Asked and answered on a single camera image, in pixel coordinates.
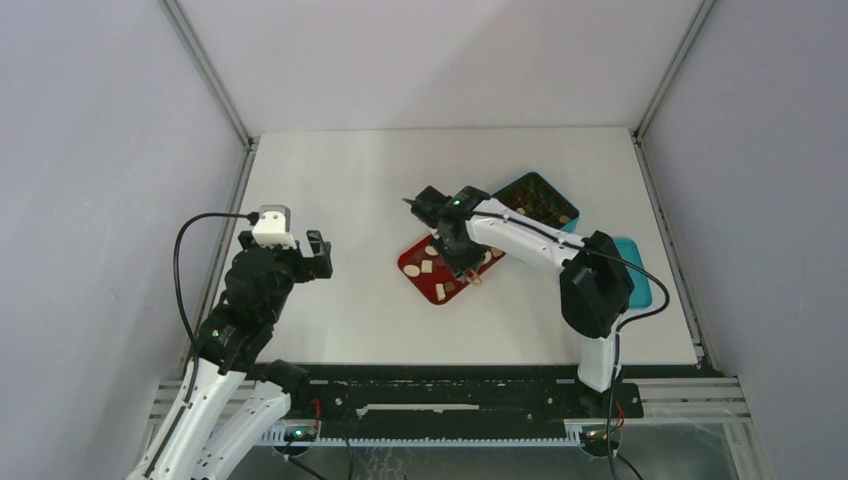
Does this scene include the red chocolate tray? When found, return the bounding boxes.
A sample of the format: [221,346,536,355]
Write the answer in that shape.
[397,235,505,306]

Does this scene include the wooden tongs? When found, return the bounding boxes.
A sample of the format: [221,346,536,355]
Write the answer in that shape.
[465,270,483,286]

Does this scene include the teal chocolate box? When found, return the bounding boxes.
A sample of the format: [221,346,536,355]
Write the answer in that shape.
[492,171,580,232]

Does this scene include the teal box lid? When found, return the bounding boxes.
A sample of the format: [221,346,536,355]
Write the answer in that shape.
[613,237,653,310]

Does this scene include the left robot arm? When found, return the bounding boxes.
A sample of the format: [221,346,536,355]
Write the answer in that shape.
[129,230,333,479]

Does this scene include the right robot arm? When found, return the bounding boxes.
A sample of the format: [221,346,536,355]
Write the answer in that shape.
[408,186,634,416]

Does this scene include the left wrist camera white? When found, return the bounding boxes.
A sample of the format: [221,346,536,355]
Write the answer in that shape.
[251,205,297,249]

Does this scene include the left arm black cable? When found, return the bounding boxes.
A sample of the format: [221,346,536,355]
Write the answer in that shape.
[142,211,260,480]

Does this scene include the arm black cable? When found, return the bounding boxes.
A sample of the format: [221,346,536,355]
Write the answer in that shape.
[142,211,260,480]
[473,211,672,480]

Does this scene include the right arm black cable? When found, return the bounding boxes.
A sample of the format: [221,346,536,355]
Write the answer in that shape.
[473,211,672,480]

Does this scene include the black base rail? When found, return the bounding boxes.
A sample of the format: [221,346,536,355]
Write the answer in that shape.
[285,364,644,441]

